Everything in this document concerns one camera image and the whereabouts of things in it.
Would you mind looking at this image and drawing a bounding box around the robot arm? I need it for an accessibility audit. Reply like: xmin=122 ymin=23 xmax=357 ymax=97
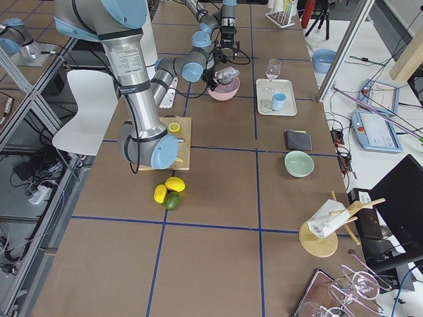
xmin=54 ymin=1 xmax=223 ymax=169
xmin=178 ymin=1 xmax=241 ymax=59

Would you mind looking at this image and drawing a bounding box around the white wire rack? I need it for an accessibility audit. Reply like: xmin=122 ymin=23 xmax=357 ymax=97
xmin=265 ymin=0 xmax=297 ymax=28

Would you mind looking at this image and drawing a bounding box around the white chair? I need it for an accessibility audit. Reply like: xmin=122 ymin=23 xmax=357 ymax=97
xmin=52 ymin=69 xmax=118 ymax=158

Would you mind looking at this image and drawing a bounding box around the wooden cutting board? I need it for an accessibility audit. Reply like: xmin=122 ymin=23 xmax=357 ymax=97
xmin=159 ymin=116 xmax=192 ymax=170

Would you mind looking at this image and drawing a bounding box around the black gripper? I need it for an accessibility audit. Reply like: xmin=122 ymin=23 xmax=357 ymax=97
xmin=219 ymin=26 xmax=241 ymax=59
xmin=204 ymin=49 xmax=219 ymax=89

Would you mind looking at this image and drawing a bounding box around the lemon half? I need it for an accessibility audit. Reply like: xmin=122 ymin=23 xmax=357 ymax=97
xmin=168 ymin=122 xmax=181 ymax=133

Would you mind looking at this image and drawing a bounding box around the white carton box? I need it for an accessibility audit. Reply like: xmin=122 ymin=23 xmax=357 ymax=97
xmin=307 ymin=199 xmax=350 ymax=238

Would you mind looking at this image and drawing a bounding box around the clear ice cubes pile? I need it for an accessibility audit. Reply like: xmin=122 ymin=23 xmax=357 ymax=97
xmin=217 ymin=67 xmax=239 ymax=87

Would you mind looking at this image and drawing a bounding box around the aluminium frame post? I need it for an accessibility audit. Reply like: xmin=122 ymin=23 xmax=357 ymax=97
xmin=317 ymin=0 xmax=375 ymax=102

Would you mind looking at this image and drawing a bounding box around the green lime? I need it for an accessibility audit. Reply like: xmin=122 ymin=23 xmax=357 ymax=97
xmin=163 ymin=192 xmax=180 ymax=210

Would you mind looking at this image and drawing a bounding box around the wooden cup stand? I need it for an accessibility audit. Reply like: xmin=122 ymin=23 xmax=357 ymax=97
xmin=299 ymin=191 xmax=385 ymax=258

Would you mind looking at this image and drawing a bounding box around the black tripod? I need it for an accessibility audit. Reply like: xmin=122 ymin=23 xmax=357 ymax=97
xmin=301 ymin=1 xmax=330 ymax=40

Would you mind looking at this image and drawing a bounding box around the black monitor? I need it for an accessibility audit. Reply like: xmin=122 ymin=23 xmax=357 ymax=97
xmin=349 ymin=154 xmax=422 ymax=273

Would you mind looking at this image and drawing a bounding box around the blue plastic cup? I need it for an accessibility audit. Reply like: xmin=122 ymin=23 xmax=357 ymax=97
xmin=272 ymin=92 xmax=287 ymax=111

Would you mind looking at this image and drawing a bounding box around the cream bear tray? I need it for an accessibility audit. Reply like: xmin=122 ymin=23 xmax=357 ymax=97
xmin=256 ymin=79 xmax=297 ymax=116

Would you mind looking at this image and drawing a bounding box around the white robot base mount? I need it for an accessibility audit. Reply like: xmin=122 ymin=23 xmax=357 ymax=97
xmin=140 ymin=9 xmax=178 ymax=108

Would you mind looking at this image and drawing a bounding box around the yellow lemon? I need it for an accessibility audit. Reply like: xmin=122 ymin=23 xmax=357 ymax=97
xmin=165 ymin=176 xmax=186 ymax=192
xmin=153 ymin=184 xmax=168 ymax=204

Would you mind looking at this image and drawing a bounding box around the silver metal ice scoop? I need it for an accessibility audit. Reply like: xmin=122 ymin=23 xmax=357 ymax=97
xmin=213 ymin=66 xmax=240 ymax=85

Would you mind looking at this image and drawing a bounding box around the light blue basin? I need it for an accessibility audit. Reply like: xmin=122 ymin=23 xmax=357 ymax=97
xmin=312 ymin=48 xmax=337 ymax=73

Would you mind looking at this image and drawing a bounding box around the upturned wine glass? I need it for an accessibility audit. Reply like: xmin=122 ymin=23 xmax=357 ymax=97
xmin=294 ymin=301 xmax=348 ymax=317
xmin=328 ymin=265 xmax=392 ymax=316

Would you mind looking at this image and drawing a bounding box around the white power strip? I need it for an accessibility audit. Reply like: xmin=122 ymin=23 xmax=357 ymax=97
xmin=28 ymin=184 xmax=50 ymax=205

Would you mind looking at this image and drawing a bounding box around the clear wine glass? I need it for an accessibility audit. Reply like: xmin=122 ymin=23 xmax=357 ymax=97
xmin=266 ymin=59 xmax=282 ymax=81

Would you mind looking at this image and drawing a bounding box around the pink bowl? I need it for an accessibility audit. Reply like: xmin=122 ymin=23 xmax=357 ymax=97
xmin=208 ymin=78 xmax=241 ymax=101

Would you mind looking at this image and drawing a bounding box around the blue teach pendant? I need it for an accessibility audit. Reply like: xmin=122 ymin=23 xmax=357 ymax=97
xmin=358 ymin=79 xmax=399 ymax=116
xmin=351 ymin=110 xmax=403 ymax=153

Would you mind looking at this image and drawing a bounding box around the grey yellow folded cloth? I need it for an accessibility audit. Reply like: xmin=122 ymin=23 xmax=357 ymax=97
xmin=284 ymin=129 xmax=312 ymax=151

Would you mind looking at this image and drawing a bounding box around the dark wooden tray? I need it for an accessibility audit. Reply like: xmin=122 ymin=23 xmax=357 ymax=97
xmin=291 ymin=268 xmax=340 ymax=316

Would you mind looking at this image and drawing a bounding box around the green bowl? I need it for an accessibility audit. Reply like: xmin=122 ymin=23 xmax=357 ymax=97
xmin=284 ymin=151 xmax=315 ymax=178

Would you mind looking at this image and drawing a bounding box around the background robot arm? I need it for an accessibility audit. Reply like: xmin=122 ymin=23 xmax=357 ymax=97
xmin=1 ymin=18 xmax=48 ymax=67

